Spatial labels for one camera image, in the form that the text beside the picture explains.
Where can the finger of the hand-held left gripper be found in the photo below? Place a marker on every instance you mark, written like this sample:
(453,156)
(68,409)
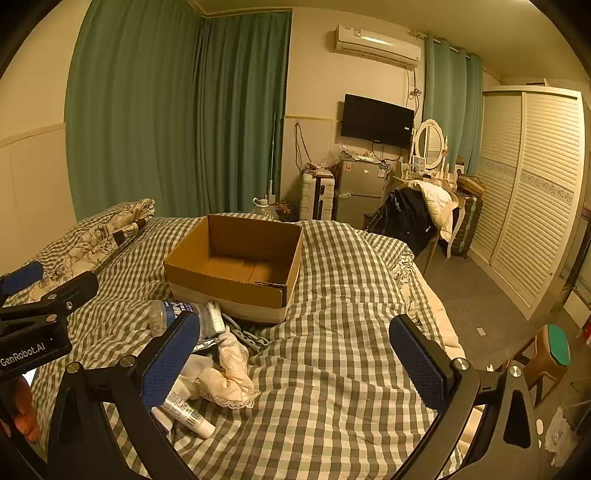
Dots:
(69,291)
(21,276)

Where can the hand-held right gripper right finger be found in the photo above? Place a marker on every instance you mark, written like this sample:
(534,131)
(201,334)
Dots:
(421,364)

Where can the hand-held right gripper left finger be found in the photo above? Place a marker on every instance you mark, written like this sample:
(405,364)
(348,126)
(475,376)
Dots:
(170,362)

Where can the white sock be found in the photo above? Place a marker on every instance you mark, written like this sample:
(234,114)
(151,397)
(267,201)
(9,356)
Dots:
(196,369)

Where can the white mug dark rim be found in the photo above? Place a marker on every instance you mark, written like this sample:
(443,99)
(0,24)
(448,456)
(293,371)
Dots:
(166,314)

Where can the white cream tube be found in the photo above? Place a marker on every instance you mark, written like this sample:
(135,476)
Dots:
(189,415)

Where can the small white bottle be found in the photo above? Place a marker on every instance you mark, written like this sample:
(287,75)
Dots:
(231,378)

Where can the cardboard box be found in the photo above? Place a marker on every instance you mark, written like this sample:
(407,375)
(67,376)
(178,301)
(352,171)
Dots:
(221,286)

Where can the person's left hand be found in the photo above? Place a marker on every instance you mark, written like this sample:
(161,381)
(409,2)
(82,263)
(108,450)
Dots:
(23,410)

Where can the cream bed sheet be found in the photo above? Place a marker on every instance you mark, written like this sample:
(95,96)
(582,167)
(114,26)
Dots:
(448,332)

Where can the floral quilt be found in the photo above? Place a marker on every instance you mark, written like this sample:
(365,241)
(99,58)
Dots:
(92,240)

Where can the green checked blanket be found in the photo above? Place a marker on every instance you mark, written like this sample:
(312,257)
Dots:
(332,323)

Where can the wooden chair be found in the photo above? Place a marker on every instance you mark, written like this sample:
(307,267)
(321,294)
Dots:
(430,251)

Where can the wooden stool green cushion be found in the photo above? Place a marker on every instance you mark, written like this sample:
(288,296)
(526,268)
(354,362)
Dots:
(556,346)

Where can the dark suitcase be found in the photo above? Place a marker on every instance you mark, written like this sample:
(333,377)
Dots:
(466,226)

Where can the white plastic bag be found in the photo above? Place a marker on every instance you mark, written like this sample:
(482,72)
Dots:
(561,431)

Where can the white padded jacket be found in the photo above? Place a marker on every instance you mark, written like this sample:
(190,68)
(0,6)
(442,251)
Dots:
(438,203)

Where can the clear water jug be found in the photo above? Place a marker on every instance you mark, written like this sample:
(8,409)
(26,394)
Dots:
(265,210)

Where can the silver small fridge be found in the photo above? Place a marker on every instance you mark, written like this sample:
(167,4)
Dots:
(362,194)

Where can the brown woven bag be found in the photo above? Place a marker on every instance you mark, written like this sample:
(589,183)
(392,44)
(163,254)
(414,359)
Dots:
(471,184)

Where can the wide green curtain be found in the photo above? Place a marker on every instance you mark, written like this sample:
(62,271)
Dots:
(134,115)

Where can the patterned brown bag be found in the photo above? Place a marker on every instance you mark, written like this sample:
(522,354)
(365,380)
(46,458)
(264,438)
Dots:
(286,211)

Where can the white ribbed suitcase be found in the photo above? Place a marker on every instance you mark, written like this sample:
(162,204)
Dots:
(316,198)

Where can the white louvred wardrobe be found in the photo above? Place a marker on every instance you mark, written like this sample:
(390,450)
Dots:
(531,194)

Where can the clear plastic bag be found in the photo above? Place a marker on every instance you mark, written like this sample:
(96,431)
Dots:
(353,151)

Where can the white oval vanity mirror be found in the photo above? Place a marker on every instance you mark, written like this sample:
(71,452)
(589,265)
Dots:
(429,141)

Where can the white mop pole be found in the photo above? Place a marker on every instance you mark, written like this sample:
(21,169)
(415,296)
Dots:
(272,157)

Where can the green corner curtain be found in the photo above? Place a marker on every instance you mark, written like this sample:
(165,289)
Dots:
(244,115)

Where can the narrow green curtain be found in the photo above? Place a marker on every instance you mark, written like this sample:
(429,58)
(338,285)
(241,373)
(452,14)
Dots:
(450,101)

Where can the white air conditioner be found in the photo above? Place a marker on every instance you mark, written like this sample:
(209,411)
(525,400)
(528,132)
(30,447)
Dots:
(376,46)

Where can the black wall television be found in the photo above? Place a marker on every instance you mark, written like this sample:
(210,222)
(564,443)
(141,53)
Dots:
(376,120)

